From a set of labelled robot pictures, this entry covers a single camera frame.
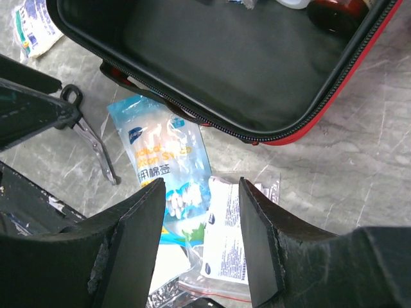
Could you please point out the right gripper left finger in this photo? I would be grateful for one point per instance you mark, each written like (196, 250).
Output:
(106, 260)

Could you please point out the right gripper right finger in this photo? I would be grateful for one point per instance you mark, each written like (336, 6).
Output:
(291, 263)

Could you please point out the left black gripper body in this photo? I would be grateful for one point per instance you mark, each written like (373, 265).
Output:
(31, 102)

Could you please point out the black handled scissors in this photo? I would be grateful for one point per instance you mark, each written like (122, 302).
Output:
(73, 95)

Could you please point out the white blue pad packet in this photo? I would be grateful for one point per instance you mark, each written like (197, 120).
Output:
(223, 255)

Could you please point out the blue cotton swab bag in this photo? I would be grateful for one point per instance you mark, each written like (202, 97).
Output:
(161, 144)

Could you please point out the red black medicine bag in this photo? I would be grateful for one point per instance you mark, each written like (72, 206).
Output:
(263, 75)

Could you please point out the brown medicine bottle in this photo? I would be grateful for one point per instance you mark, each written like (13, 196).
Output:
(341, 17)

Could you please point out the clear zip bag gauze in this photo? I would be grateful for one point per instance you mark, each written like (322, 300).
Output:
(177, 280)

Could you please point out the white medicine bottle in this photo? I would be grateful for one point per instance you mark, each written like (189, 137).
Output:
(295, 4)

